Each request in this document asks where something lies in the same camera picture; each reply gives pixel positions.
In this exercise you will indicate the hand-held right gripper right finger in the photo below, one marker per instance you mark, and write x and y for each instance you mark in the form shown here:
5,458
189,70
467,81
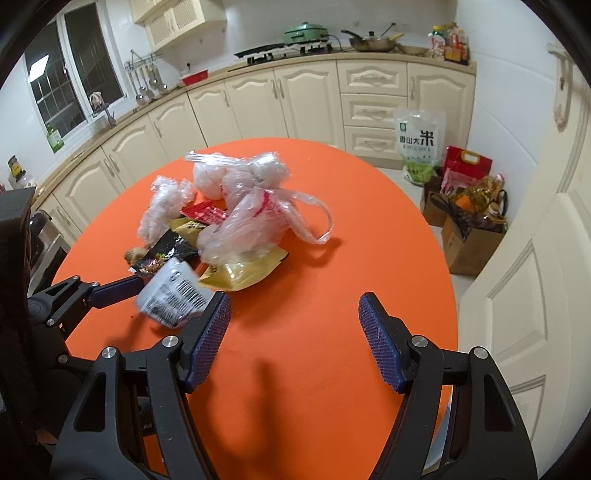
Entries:
381,341

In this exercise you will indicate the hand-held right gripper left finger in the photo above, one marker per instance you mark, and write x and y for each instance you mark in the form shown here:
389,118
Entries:
210,337

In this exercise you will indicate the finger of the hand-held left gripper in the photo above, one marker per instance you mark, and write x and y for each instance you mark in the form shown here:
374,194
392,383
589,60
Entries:
115,289

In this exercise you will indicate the dried brown lump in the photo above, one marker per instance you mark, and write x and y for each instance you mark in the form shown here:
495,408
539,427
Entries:
135,256

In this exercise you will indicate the white packet with barcode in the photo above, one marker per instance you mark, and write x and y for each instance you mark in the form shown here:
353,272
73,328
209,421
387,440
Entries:
173,295

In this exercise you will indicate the black snack packet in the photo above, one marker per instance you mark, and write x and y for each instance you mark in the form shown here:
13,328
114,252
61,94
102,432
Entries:
161,254

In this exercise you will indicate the gold foil packet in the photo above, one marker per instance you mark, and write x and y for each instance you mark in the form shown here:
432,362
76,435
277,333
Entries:
244,272

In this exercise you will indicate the brown and gold packet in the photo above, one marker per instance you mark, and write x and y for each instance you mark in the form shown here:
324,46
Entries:
184,226

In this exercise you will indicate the small crinkled clear plastic bag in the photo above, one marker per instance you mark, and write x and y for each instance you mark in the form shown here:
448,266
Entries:
161,207

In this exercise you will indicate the red snack packet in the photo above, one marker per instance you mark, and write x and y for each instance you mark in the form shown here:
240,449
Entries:
207,214

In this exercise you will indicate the clear plastic bag white contents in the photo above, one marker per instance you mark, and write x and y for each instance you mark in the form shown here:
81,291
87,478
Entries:
240,175

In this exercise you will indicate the metal step stool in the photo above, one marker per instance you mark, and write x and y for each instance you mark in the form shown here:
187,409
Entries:
48,256

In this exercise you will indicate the round table with orange cloth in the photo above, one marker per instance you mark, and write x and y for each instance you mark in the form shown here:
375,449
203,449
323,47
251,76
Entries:
323,258

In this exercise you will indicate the black countertop cooker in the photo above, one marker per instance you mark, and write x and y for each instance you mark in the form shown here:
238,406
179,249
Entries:
40,220

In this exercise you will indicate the brown paper bag with bottles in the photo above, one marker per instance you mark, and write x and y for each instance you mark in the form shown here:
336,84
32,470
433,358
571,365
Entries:
471,247

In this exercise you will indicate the glass jar with label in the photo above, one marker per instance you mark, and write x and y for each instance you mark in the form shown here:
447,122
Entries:
16,169

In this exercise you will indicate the green bottle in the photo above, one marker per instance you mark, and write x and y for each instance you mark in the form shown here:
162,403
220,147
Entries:
54,138

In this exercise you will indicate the metal sink faucet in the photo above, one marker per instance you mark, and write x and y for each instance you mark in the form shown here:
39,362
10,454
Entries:
104,110

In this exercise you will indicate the white panel door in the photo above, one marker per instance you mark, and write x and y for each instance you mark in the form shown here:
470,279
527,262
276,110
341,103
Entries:
531,230

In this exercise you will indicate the red gift box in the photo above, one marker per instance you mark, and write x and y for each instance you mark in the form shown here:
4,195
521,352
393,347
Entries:
466,166

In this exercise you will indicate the clear rice bag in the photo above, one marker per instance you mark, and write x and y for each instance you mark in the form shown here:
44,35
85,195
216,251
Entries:
418,143

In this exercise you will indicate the kitchen window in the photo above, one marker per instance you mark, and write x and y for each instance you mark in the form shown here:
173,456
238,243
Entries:
69,69

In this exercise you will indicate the red plastic basin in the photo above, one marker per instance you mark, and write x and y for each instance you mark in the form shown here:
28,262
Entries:
194,77

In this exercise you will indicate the cream base cabinets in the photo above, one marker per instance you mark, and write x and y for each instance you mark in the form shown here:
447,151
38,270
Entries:
300,106

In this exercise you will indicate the small cream lattice cabinet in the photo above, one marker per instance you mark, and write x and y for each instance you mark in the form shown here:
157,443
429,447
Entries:
178,21

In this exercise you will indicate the black gas stove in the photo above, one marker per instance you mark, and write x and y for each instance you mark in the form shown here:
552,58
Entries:
281,50

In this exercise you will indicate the shallow steel bowl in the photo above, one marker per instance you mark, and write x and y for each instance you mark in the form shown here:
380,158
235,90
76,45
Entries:
413,50

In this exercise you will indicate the cluster of condiment bottles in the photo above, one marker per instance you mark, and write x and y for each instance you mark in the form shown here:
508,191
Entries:
450,44

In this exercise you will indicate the green electric cooker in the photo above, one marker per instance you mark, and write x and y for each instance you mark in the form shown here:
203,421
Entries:
307,33

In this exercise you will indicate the wall utensil rack with ladles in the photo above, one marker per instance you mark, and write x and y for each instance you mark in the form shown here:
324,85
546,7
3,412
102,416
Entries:
145,78

